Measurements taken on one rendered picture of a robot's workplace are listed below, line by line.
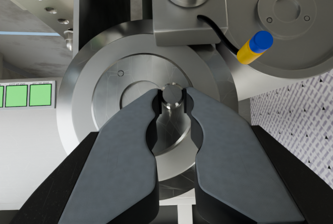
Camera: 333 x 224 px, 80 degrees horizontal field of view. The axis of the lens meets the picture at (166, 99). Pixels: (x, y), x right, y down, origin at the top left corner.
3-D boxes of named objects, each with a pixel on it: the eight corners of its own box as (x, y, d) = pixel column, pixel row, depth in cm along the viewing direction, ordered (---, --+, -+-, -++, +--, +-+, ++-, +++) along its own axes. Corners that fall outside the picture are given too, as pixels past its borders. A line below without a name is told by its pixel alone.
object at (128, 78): (86, 58, 15) (188, 45, 15) (96, 66, 17) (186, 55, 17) (94, 163, 14) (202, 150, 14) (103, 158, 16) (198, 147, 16)
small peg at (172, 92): (189, 95, 11) (170, 111, 11) (186, 101, 14) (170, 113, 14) (174, 77, 11) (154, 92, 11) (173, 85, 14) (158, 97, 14)
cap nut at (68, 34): (75, 29, 49) (75, 47, 49) (82, 36, 53) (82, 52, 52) (60, 30, 49) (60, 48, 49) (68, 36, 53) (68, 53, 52)
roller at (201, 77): (213, 28, 16) (227, 179, 15) (187, 86, 42) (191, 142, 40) (70, 37, 16) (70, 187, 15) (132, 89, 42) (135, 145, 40)
